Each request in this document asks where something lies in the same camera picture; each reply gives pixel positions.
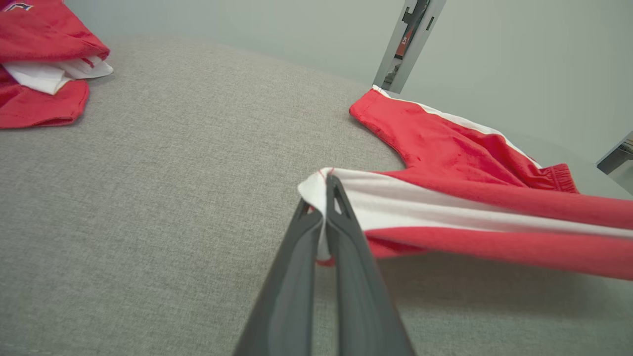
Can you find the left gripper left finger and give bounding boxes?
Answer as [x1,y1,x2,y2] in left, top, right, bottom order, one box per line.
[232,198,325,356]

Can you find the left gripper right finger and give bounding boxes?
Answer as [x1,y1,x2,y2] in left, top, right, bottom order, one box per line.
[325,174,416,356]

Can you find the red Bulls 23 shorts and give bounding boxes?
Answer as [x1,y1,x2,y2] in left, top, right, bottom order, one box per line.
[298,85,633,281]

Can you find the red white striped jersey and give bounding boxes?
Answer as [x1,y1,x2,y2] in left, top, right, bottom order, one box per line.
[0,0,114,130]

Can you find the grey partition post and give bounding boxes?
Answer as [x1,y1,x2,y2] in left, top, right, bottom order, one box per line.
[372,0,447,94]

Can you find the grey metal bracket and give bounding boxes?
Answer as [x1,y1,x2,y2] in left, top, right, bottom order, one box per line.
[596,131,633,177]

